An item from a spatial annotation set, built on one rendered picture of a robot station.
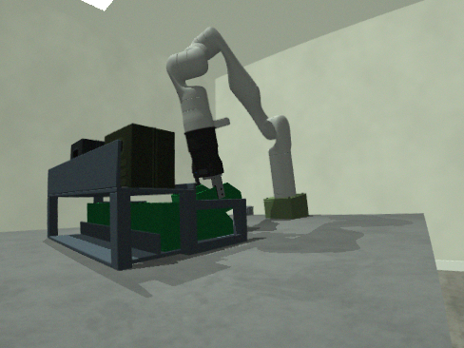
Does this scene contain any green bin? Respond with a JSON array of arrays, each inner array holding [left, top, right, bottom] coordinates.
[[87, 203, 110, 225], [131, 203, 233, 252], [171, 183, 242, 212]]

